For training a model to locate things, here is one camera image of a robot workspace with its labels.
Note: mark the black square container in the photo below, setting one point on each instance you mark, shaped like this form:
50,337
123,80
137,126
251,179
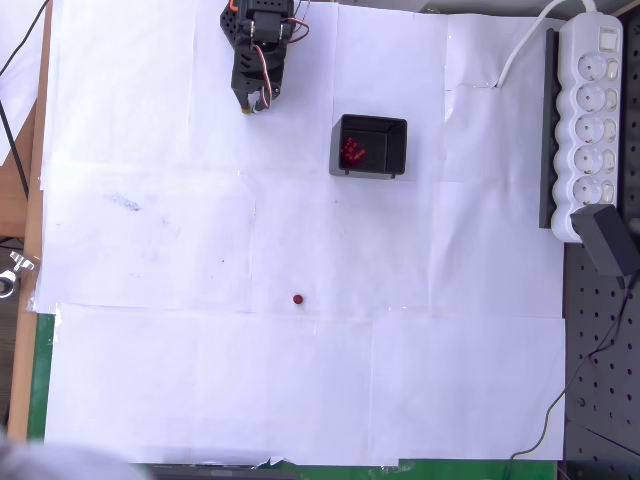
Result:
395,150

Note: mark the loose white paper sheet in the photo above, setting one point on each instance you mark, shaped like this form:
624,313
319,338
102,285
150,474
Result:
20,100

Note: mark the white paper table cover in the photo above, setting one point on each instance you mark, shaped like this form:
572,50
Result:
200,350

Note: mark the metal clamp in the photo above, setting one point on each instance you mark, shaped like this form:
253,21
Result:
22,261

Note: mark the white power strip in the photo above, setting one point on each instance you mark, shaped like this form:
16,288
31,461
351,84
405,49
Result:
590,125

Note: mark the black power adapter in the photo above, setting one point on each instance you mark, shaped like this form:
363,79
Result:
602,240

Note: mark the dark flat device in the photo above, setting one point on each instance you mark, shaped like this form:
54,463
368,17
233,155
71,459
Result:
220,472

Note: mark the blurry gray object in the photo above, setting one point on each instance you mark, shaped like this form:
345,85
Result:
50,460

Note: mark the black pegboard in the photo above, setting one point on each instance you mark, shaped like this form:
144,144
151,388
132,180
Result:
600,400

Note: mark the black shelf rail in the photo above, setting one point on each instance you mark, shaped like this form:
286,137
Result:
548,125

